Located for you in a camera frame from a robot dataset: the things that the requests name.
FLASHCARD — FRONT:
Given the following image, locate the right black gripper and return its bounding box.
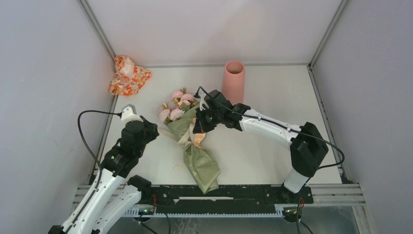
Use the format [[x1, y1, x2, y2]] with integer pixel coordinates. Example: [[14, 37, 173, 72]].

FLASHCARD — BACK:
[[194, 105, 224, 133]]

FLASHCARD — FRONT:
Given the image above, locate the green pink flower bouquet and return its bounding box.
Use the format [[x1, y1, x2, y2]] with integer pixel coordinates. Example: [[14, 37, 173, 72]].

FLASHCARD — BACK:
[[158, 87, 221, 194]]

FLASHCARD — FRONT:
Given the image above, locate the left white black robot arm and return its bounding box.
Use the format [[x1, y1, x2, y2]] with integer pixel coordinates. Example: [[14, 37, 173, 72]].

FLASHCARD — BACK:
[[49, 116, 159, 234]]

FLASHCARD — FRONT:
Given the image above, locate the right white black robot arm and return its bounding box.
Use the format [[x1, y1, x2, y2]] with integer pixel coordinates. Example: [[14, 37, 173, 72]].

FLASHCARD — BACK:
[[193, 87, 329, 203]]

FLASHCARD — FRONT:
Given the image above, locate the pink cylindrical vase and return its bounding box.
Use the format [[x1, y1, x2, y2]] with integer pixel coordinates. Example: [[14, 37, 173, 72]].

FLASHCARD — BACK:
[[221, 61, 245, 105]]

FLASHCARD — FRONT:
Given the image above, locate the orange floral crumpled cloth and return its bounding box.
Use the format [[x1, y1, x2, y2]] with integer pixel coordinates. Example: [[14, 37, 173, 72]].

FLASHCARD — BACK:
[[108, 56, 152, 96]]

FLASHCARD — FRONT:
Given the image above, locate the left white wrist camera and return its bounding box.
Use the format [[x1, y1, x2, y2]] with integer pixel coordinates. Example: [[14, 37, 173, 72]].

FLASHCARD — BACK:
[[121, 104, 143, 124]]

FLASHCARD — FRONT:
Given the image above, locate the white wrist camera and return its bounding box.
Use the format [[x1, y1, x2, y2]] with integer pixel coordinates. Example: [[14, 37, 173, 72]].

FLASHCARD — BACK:
[[121, 104, 143, 124], [194, 87, 209, 111]]

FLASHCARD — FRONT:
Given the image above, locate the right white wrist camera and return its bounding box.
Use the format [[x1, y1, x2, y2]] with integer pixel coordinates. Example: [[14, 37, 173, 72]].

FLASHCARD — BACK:
[[194, 87, 209, 111]]

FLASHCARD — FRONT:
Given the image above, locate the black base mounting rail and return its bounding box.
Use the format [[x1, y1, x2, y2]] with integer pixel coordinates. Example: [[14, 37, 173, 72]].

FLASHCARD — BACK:
[[138, 184, 314, 215]]

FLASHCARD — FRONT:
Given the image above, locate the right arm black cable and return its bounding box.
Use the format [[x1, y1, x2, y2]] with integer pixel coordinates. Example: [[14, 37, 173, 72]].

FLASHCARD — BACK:
[[197, 86, 345, 234]]

